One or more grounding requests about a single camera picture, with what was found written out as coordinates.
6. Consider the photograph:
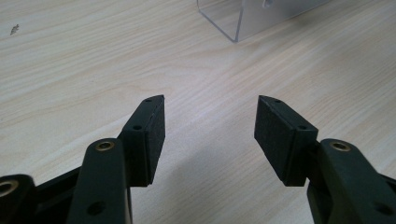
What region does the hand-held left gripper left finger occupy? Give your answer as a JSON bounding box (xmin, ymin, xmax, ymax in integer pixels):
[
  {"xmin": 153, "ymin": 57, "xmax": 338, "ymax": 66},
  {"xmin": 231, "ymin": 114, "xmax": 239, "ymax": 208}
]
[{"xmin": 65, "ymin": 94, "xmax": 166, "ymax": 224}]

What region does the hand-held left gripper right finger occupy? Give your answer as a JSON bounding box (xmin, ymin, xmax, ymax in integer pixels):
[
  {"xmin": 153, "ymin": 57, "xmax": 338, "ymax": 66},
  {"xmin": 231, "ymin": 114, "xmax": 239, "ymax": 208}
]
[{"xmin": 253, "ymin": 94, "xmax": 396, "ymax": 224}]

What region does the clear acrylic divider rack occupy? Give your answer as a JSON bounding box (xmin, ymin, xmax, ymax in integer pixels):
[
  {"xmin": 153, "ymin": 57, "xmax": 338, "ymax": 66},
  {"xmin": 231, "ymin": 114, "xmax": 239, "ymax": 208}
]
[{"xmin": 196, "ymin": 0, "xmax": 332, "ymax": 44}]

